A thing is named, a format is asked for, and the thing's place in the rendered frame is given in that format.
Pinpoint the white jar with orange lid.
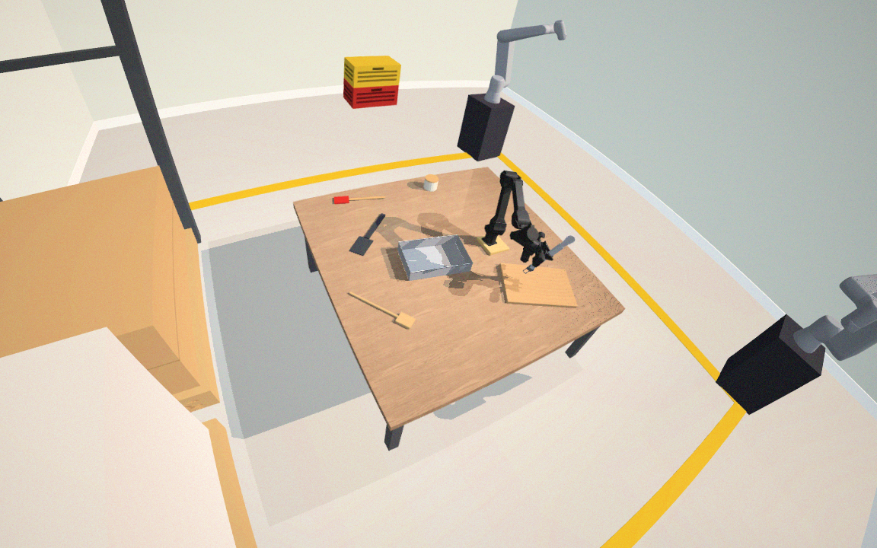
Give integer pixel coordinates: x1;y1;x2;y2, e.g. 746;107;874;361
423;174;439;192

